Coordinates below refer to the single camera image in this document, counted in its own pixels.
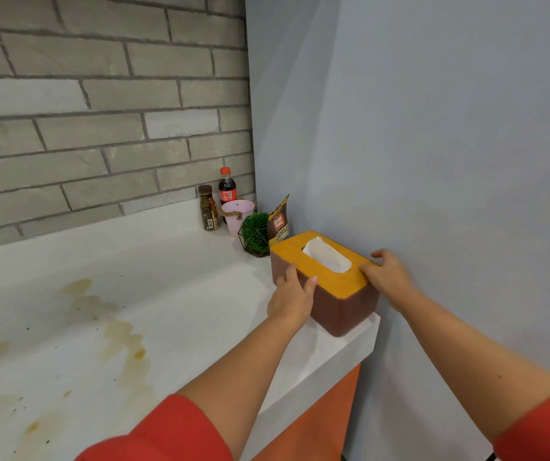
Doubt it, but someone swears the person's right hand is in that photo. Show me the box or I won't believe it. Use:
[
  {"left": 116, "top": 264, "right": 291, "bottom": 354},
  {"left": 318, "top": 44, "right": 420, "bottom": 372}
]
[{"left": 359, "top": 249, "right": 418, "bottom": 312}]

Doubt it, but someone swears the person's left hand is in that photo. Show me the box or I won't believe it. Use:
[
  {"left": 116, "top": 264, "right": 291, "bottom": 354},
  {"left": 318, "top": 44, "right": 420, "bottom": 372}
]
[{"left": 267, "top": 263, "right": 319, "bottom": 330}]

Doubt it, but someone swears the brown tissue box yellow lid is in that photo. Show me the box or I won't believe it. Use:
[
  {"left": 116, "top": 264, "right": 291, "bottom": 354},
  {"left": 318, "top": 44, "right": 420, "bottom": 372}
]
[{"left": 269, "top": 230, "right": 381, "bottom": 338}]

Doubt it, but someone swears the green plant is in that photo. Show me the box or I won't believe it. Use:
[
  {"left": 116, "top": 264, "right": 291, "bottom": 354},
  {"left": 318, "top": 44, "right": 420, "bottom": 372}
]
[{"left": 238, "top": 211, "right": 272, "bottom": 259}]

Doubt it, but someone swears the dark and yellow snack packet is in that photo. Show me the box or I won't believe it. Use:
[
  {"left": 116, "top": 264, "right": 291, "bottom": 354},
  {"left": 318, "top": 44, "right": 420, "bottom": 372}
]
[{"left": 267, "top": 194, "right": 291, "bottom": 248}]

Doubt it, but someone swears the pink bucket with rope handle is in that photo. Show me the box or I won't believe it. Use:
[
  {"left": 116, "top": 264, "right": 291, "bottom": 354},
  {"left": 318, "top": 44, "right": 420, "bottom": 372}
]
[{"left": 220, "top": 199, "right": 256, "bottom": 238}]

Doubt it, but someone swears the brown spice jar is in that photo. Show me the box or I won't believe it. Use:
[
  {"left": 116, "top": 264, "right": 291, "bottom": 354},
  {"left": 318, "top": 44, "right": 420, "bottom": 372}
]
[{"left": 197, "top": 184, "right": 221, "bottom": 232}]

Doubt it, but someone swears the cola bottle with red cap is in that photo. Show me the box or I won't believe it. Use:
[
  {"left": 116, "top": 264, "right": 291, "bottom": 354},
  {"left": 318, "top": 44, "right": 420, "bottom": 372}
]
[{"left": 218, "top": 167, "right": 238, "bottom": 206}]

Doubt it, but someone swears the person's right forearm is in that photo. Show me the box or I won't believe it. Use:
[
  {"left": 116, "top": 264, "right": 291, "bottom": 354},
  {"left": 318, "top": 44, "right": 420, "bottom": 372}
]
[{"left": 397, "top": 287, "right": 550, "bottom": 442}]

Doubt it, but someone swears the white countertop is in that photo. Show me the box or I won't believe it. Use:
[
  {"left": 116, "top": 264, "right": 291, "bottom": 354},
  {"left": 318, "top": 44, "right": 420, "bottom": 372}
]
[{"left": 0, "top": 194, "right": 381, "bottom": 461}]

